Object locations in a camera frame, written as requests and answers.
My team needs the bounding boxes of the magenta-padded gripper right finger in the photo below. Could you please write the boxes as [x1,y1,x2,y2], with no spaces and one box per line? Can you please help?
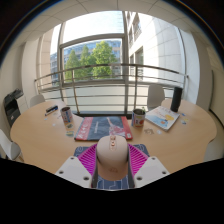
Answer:
[127,143,171,189]

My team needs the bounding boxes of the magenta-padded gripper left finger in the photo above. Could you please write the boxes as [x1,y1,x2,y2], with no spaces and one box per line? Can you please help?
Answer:
[54,143,99,189]

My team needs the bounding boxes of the white computer mouse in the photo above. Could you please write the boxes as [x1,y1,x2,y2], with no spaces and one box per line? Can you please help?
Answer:
[95,134,130,182]

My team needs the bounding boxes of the dark blue patterned mouse pad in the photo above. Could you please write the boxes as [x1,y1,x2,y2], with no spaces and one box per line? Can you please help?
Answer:
[73,143,150,191]

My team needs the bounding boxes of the red and blue magazine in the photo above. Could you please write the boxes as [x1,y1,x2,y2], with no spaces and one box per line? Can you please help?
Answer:
[73,115,134,142]

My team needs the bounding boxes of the printed tin can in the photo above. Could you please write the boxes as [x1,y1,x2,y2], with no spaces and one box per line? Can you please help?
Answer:
[60,106,74,127]
[131,108,147,128]

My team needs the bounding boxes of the open white book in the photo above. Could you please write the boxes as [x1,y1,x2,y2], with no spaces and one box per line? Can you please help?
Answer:
[145,105,181,132]

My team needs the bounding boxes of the small dark blue box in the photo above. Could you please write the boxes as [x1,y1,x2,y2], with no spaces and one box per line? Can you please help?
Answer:
[44,105,59,117]

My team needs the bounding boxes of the black cylinder speaker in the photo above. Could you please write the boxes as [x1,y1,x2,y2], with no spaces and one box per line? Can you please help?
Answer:
[170,86,184,113]

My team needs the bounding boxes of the black printer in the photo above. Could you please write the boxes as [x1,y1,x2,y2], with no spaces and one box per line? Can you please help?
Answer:
[3,88,25,128]

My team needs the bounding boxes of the metal balcony railing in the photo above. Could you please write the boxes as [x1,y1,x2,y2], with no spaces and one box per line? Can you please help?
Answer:
[33,63,189,114]

